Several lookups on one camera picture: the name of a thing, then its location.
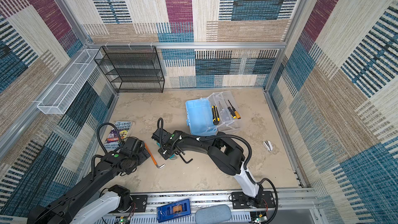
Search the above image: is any teal utility knife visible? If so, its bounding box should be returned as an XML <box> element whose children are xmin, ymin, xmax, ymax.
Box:
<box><xmin>157</xmin><ymin>143</ymin><xmax>177</xmax><ymax>160</ymax></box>

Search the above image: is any orange hex key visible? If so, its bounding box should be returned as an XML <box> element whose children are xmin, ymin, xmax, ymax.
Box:
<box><xmin>145</xmin><ymin>143</ymin><xmax>165</xmax><ymax>169</ymax></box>

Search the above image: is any black hex key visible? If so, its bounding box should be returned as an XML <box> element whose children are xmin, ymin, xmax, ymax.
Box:
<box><xmin>176</xmin><ymin>151</ymin><xmax>193</xmax><ymax>164</ymax></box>

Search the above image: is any blue plastic tool box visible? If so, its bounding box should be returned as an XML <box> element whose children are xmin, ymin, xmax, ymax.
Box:
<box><xmin>185</xmin><ymin>91</ymin><xmax>241</xmax><ymax>137</ymax></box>

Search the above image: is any yellow black utility knife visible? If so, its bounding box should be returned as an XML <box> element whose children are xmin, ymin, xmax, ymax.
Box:
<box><xmin>211</xmin><ymin>105</ymin><xmax>220</xmax><ymax>125</ymax></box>

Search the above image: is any clear tool box tray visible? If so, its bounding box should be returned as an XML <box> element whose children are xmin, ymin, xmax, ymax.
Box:
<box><xmin>207</xmin><ymin>91</ymin><xmax>242</xmax><ymax>134</ymax></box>

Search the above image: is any clear handled screwdriver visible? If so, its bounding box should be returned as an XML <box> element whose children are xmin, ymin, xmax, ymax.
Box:
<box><xmin>220</xmin><ymin>106</ymin><xmax>228</xmax><ymax>121</ymax></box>

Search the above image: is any black handled screwdriver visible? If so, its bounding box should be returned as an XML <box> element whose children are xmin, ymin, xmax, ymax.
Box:
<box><xmin>225</xmin><ymin>101</ymin><xmax>236</xmax><ymax>119</ymax></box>

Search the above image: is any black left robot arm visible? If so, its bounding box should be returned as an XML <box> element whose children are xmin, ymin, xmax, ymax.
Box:
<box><xmin>27</xmin><ymin>137</ymin><xmax>149</xmax><ymax>224</ymax></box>

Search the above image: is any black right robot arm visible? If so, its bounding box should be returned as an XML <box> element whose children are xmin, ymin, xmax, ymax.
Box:
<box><xmin>152</xmin><ymin>128</ymin><xmax>276</xmax><ymax>208</ymax></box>

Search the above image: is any colourful paperback book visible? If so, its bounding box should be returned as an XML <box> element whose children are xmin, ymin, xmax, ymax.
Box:
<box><xmin>104</xmin><ymin>121</ymin><xmax>134</xmax><ymax>151</ymax></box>

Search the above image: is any blue tape dispenser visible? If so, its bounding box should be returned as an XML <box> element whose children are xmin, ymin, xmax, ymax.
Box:
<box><xmin>157</xmin><ymin>199</ymin><xmax>191</xmax><ymax>223</ymax></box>

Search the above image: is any grey foam pad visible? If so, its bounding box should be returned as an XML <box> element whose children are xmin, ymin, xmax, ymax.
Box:
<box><xmin>195</xmin><ymin>204</ymin><xmax>232</xmax><ymax>224</ymax></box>

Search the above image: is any white stapler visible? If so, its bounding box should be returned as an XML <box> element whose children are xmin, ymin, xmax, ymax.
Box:
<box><xmin>263</xmin><ymin>140</ymin><xmax>273</xmax><ymax>152</ymax></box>

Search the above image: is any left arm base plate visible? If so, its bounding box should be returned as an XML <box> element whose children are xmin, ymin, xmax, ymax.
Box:
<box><xmin>126</xmin><ymin>195</ymin><xmax>148</xmax><ymax>214</ymax></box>

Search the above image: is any black wire mesh shelf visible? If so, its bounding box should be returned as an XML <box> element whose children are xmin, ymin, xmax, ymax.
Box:
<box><xmin>94</xmin><ymin>46</ymin><xmax>165</xmax><ymax>93</ymax></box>

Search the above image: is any white wire mesh basket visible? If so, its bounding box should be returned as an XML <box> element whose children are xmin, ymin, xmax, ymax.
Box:
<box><xmin>37</xmin><ymin>49</ymin><xmax>98</xmax><ymax>115</ymax></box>

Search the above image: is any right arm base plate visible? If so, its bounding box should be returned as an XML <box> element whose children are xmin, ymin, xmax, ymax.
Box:
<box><xmin>231</xmin><ymin>190</ymin><xmax>276</xmax><ymax>209</ymax></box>

